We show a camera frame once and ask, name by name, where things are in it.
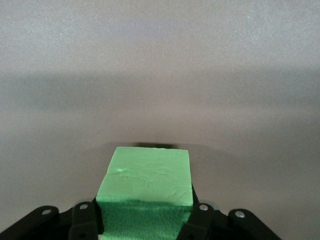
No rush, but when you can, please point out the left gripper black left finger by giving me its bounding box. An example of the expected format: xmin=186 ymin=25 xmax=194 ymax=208
xmin=0 ymin=197 xmax=103 ymax=240

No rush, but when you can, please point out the green foam cube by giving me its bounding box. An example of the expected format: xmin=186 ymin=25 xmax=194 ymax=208
xmin=96 ymin=146 xmax=195 ymax=240

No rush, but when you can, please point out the brown paper table cover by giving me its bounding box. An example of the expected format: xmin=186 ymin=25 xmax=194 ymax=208
xmin=0 ymin=0 xmax=320 ymax=240

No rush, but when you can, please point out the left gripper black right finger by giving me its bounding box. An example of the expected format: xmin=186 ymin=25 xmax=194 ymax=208
xmin=175 ymin=191 xmax=285 ymax=240

